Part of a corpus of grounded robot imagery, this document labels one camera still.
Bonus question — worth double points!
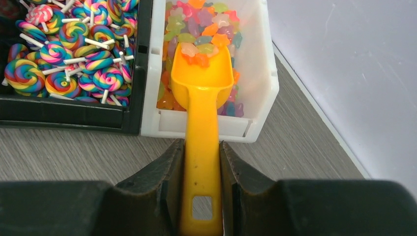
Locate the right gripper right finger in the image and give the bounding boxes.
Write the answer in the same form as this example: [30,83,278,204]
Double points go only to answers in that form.
[219,142,284,236]

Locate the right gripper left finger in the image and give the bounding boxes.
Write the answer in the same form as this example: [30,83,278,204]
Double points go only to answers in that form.
[116,139,185,236]

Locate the orange plastic scoop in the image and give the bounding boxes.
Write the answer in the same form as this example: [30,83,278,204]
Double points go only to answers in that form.
[171,43,234,236]

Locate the white bin with gummy candies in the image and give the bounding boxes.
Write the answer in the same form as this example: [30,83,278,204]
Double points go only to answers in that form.
[140,0,279,143]

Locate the black bin with lollipops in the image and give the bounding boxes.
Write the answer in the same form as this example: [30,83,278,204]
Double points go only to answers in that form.
[0,0,153,135]

